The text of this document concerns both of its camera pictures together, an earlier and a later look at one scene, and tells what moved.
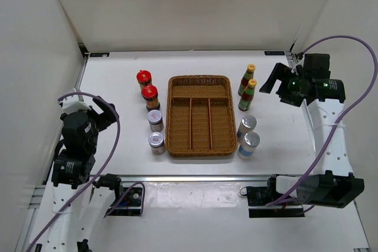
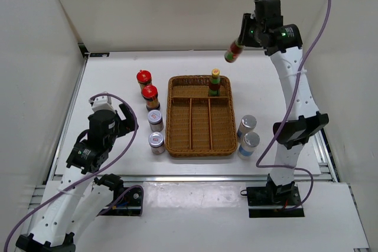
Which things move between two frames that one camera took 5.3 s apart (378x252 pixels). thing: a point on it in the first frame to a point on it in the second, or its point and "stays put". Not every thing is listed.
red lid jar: x=144 y=78 stays put
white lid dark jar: x=155 y=118 stays put
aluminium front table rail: x=225 y=177 stays put
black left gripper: x=108 y=119 to x=127 y=124
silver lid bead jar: x=248 y=123 stays put
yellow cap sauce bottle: x=247 y=77 to x=214 y=84
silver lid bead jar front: x=247 y=149 stays put
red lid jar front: x=149 y=93 stays put
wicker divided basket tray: x=200 y=116 stays put
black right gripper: x=281 y=72 to x=247 y=20
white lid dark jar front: x=156 y=143 stays put
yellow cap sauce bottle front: x=244 y=102 to x=233 y=52
